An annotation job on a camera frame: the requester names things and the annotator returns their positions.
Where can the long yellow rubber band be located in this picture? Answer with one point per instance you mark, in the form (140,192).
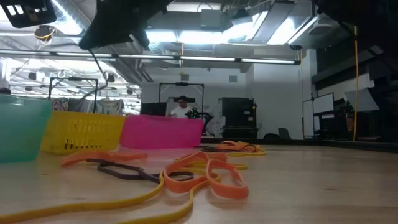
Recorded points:
(77,206)
(248,154)

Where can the teal plastic basket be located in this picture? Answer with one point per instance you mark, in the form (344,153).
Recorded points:
(21,130)

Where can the person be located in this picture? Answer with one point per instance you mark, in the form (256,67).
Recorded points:
(180,112)

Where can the hanging fabric sheets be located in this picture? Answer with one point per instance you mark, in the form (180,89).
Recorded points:
(109,107)

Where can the purple rubber band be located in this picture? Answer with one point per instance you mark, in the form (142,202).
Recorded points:
(124,176)
(211,149)

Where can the black gantry frame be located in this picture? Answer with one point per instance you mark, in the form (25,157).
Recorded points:
(74,78)
(182,84)

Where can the whiteboard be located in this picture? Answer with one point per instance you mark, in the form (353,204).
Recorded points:
(323,104)

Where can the black monitor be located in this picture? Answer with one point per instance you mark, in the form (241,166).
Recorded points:
(152,109)

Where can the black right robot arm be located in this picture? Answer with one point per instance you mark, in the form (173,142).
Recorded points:
(357,12)

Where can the LED light bar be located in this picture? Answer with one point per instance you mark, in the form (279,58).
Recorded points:
(205,58)

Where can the black hanging spotlight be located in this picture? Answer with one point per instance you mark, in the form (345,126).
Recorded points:
(111,78)

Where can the pink plastic basket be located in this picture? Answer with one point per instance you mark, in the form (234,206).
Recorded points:
(161,132)

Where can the black background robot arm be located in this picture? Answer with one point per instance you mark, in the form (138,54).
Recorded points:
(194,113)

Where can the yellow plastic slotted basket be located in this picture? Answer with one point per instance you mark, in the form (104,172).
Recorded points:
(81,130)

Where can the black office chair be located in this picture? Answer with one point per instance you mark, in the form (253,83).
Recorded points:
(284,133)

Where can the black cabinet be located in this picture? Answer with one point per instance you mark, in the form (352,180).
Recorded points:
(237,115)

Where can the black round ceiling device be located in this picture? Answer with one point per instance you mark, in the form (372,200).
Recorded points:
(43,31)

